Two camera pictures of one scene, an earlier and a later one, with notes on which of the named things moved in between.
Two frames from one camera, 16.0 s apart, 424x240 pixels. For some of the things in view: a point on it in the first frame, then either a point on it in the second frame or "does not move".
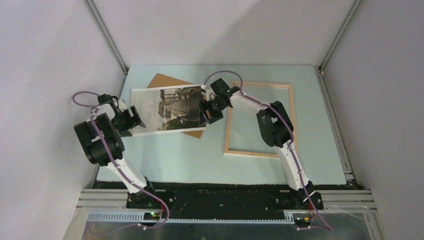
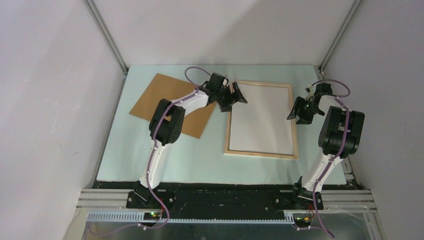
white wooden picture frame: (291, 105) does not move
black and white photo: (168, 109) to (261, 125)
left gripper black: (133, 121) to (235, 96)
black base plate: (225, 199) does not move
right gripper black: (204, 106) to (304, 119)
